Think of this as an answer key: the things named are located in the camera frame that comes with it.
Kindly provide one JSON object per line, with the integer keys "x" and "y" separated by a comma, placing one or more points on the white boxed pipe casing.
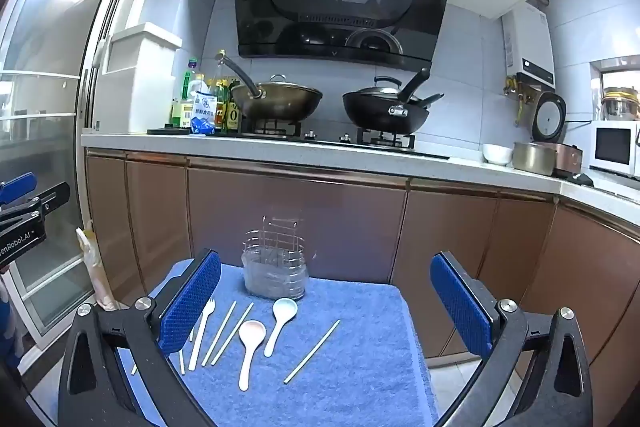
{"x": 135, "y": 77}

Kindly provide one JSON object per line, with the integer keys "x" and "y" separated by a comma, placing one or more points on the pale wrapped pole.
{"x": 97, "y": 267}

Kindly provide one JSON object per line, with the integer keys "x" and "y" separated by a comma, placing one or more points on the flat black tray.
{"x": 167, "y": 131}

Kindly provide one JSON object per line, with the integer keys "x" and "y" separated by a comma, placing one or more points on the blue terry towel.
{"x": 330, "y": 347}

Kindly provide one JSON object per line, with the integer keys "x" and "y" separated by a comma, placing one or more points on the white bowl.
{"x": 497, "y": 155}

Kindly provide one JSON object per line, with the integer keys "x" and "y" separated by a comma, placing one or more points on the light blue plastic spoon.
{"x": 282, "y": 309}

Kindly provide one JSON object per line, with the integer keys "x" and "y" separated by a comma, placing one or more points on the yellow label oil bottle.
{"x": 234, "y": 109}

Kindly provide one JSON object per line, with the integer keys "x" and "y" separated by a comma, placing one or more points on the brass gas valve pipes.
{"x": 520, "y": 99}

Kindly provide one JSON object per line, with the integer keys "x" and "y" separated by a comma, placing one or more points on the glass wok lid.
{"x": 278, "y": 84}

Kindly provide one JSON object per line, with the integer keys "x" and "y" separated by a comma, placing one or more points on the steel pot lid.
{"x": 381, "y": 89}

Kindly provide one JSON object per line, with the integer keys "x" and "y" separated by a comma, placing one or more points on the steel inner pot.
{"x": 534, "y": 159}

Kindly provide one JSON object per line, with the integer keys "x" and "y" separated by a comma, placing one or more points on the clear plastic cup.
{"x": 274, "y": 267}

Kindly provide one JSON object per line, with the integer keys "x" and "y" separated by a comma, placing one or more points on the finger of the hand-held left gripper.
{"x": 52, "y": 198}
{"x": 17, "y": 188}

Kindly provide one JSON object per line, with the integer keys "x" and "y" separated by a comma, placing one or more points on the white water heater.
{"x": 532, "y": 42}

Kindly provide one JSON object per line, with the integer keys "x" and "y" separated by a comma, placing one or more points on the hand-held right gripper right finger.
{"x": 460, "y": 302}

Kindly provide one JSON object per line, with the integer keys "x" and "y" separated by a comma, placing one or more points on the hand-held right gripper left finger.
{"x": 192, "y": 302}

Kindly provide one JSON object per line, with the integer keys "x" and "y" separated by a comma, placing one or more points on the black gas stove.
{"x": 330, "y": 138}

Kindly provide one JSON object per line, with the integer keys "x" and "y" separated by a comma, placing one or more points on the white and blue salt bag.
{"x": 205, "y": 114}

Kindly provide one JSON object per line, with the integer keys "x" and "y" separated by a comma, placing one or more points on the white spoon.
{"x": 250, "y": 337}

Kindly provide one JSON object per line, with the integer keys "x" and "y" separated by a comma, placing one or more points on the stacked steel pots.
{"x": 621, "y": 104}

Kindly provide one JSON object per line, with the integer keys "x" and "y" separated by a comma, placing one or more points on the black frying pan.
{"x": 385, "y": 117}

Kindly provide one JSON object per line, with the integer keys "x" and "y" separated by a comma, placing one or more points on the bronze wok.
{"x": 280, "y": 104}

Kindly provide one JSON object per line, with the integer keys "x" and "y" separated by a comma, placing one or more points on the sliding glass door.
{"x": 50, "y": 57}

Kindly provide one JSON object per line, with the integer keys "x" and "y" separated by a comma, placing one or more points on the white microwave oven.
{"x": 612, "y": 147}

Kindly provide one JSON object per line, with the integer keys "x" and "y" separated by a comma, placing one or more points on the clear oil bottle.
{"x": 221, "y": 99}

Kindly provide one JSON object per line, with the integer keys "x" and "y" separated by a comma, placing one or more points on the white plastic spork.
{"x": 204, "y": 329}

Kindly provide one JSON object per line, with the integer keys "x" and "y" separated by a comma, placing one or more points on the rice cooker with open lid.
{"x": 550, "y": 117}

